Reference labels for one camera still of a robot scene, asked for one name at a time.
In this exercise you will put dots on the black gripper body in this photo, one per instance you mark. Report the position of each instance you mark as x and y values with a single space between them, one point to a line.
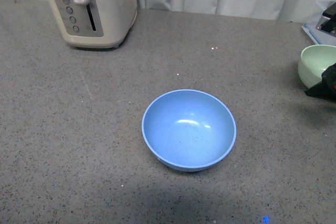
325 89

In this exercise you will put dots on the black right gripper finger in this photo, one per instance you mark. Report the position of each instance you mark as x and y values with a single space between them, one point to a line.
326 23

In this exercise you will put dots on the green bowl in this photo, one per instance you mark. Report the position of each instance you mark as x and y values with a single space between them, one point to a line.
314 60

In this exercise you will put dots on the blue bowl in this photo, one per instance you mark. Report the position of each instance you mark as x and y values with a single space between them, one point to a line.
189 130

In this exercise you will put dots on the blue-rimmed container lid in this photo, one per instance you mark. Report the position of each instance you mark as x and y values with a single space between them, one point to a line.
318 37

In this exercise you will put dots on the cream toaster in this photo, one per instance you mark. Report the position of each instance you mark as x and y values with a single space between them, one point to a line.
94 23

